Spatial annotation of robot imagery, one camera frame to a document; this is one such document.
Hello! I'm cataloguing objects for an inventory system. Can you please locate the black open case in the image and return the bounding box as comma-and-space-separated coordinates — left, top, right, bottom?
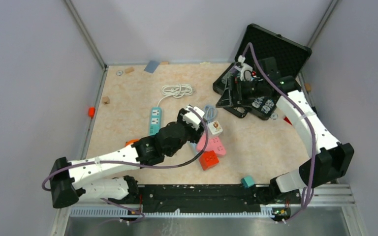
213, 24, 312, 120

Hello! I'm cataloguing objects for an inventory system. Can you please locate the red cube socket adapter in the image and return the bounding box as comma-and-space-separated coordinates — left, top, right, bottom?
198, 151, 220, 171

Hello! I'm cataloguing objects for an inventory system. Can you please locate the orange arch block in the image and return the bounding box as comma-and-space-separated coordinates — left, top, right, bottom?
125, 139, 139, 146

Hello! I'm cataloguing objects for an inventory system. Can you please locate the wooden block right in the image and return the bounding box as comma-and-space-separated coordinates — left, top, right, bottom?
304, 83, 312, 92

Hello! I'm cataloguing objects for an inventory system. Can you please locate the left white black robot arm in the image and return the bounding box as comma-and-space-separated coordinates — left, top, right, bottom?
41, 105, 207, 208

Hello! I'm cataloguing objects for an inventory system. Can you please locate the pink triangular power strip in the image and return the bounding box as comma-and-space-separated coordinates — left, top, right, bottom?
195, 134, 227, 157

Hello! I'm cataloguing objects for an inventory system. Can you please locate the metal washer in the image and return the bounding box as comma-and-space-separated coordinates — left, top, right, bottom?
116, 70, 124, 76

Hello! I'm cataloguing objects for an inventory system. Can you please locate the grey blue card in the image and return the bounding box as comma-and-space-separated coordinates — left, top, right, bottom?
144, 60, 160, 74

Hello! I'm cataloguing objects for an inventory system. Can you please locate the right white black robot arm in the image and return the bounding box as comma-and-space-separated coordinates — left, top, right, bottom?
213, 57, 354, 203

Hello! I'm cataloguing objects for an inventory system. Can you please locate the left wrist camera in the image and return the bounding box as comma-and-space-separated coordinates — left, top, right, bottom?
183, 105, 205, 130

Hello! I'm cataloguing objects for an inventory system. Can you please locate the red blue brick stack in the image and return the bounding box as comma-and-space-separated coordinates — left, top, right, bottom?
283, 117, 292, 125

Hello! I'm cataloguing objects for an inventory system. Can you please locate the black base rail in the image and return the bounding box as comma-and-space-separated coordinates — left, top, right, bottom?
107, 184, 302, 214

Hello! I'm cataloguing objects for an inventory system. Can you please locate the wooden block top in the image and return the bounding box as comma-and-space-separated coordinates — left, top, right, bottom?
124, 67, 134, 74

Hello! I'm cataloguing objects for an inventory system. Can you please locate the wooden block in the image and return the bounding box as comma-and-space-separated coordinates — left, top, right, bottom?
124, 67, 134, 74
304, 83, 312, 92

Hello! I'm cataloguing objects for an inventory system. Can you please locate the teal small plug adapter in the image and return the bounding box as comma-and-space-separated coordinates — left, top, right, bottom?
240, 176, 255, 189

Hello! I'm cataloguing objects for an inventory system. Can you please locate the red orange clip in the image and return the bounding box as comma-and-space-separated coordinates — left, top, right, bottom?
88, 107, 96, 118

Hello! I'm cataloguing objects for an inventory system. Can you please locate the white coiled cable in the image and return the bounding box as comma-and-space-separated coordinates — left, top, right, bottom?
156, 84, 194, 108

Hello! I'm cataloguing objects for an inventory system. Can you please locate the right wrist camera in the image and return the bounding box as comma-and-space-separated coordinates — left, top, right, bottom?
235, 55, 253, 81

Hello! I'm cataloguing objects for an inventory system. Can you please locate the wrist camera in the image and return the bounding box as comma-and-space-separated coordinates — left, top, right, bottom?
183, 105, 205, 130
235, 55, 253, 81

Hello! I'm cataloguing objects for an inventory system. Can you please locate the white cube socket adapter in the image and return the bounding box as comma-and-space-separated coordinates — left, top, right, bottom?
207, 120, 223, 137

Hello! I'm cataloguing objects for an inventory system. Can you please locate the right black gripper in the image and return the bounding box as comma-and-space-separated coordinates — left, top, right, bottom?
216, 76, 265, 109

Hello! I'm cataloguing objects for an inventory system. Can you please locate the teal power strip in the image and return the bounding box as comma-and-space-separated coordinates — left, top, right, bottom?
149, 107, 162, 135

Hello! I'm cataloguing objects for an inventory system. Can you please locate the light blue power strip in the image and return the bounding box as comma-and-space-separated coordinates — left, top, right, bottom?
190, 105, 218, 154

